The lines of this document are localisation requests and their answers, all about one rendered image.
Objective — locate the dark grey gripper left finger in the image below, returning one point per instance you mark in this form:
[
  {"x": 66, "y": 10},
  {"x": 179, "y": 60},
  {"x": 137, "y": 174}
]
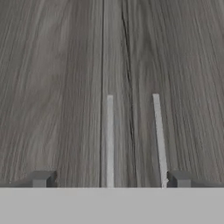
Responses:
[{"x": 40, "y": 178}]

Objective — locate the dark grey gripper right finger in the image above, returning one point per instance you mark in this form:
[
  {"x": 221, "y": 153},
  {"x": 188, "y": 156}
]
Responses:
[{"x": 180, "y": 178}]

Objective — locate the grey wood cabinet door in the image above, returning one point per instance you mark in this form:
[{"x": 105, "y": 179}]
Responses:
[
  {"x": 175, "y": 73},
  {"x": 49, "y": 87}
]

